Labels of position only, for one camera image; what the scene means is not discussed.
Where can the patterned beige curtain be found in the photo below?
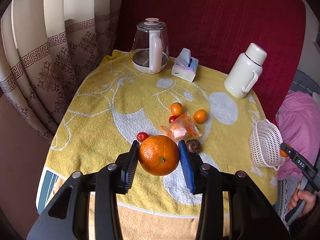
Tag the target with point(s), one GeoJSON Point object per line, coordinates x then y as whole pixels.
{"type": "Point", "coordinates": [48, 47]}

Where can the dark purple passion fruit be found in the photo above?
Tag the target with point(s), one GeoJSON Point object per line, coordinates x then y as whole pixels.
{"type": "Point", "coordinates": [193, 146]}

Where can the glass electric kettle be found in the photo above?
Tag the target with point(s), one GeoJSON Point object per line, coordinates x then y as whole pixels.
{"type": "Point", "coordinates": [150, 50]}

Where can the large orange mandarin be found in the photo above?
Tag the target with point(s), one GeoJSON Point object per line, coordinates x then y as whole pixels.
{"type": "Point", "coordinates": [159, 155]}

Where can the large red tomato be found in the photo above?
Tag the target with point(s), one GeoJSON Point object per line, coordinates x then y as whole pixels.
{"type": "Point", "coordinates": [141, 136]}

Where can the small orange kumquat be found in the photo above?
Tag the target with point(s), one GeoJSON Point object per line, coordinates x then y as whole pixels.
{"type": "Point", "coordinates": [176, 109]}
{"type": "Point", "coordinates": [200, 116]}

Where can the cream thermos flask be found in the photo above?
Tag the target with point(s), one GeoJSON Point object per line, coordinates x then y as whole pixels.
{"type": "Point", "coordinates": [246, 71]}

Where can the white plastic basket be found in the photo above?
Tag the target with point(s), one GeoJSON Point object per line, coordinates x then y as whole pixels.
{"type": "Point", "coordinates": [264, 144]}

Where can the yellow white towel cloth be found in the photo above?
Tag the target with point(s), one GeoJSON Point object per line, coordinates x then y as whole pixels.
{"type": "Point", "coordinates": [115, 103]}

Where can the pink duvet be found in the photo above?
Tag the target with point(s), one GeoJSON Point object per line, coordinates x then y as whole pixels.
{"type": "Point", "coordinates": [298, 123]}

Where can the plastic bag of orange fruit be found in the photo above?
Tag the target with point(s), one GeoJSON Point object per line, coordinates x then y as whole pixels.
{"type": "Point", "coordinates": [183, 128]}

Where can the person's right hand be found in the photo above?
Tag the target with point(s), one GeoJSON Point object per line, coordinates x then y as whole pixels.
{"type": "Point", "coordinates": [308, 197]}

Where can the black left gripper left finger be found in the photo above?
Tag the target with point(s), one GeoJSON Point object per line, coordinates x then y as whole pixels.
{"type": "Point", "coordinates": [66, 216]}

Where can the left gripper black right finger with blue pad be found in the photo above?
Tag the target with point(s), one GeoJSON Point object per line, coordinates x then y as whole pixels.
{"type": "Point", "coordinates": [251, 216]}

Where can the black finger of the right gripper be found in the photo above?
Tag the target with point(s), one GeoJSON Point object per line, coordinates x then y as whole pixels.
{"type": "Point", "coordinates": [285, 146]}

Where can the tissue pack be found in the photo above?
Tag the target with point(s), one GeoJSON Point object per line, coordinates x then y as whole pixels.
{"type": "Point", "coordinates": [185, 66]}

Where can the small red cherry tomato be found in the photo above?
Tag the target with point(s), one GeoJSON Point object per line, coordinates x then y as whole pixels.
{"type": "Point", "coordinates": [173, 118]}

